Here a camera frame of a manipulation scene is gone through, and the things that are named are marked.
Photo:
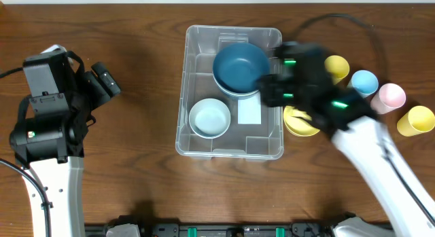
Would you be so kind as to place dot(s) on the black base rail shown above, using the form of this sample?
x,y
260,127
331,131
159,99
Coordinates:
x,y
291,230

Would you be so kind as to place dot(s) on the light blue cup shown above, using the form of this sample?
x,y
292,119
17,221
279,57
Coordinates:
x,y
364,82

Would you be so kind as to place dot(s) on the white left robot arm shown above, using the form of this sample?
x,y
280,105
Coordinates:
x,y
47,140

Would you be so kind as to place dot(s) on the pink cup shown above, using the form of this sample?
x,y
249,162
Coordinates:
x,y
389,97

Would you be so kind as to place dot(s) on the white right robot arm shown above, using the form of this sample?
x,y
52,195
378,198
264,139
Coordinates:
x,y
355,130

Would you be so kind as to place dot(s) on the white label in bin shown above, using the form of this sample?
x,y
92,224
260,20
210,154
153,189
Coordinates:
x,y
249,110

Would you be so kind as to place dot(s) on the clear plastic storage bin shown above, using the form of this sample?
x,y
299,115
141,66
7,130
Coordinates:
x,y
251,142

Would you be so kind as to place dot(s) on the grey bowl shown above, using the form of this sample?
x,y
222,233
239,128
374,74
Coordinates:
x,y
209,118

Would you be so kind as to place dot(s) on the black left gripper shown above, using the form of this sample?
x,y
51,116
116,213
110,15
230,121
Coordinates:
x,y
94,86

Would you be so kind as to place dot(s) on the yellow bowl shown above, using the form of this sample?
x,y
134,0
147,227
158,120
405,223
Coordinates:
x,y
295,122

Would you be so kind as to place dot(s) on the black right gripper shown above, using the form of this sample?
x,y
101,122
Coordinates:
x,y
276,83

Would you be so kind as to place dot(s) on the yellow cup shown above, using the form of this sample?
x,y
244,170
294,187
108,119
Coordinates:
x,y
417,120
338,67

